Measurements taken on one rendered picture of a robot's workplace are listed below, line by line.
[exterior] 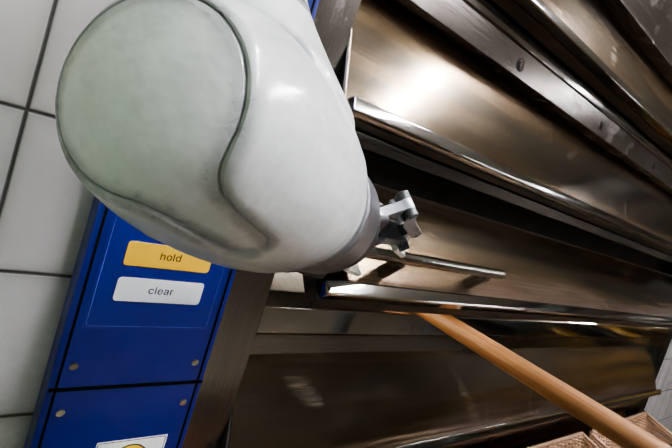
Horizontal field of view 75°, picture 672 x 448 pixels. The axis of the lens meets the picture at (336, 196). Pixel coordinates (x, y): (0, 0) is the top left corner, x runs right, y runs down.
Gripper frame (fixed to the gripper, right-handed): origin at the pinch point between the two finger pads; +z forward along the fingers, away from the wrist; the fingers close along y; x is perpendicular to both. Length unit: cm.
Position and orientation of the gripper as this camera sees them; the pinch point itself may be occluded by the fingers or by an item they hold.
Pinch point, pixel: (372, 252)
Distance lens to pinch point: 52.9
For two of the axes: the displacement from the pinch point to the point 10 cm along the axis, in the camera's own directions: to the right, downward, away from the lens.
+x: 3.4, 8.8, -3.4
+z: 2.6, 2.6, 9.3
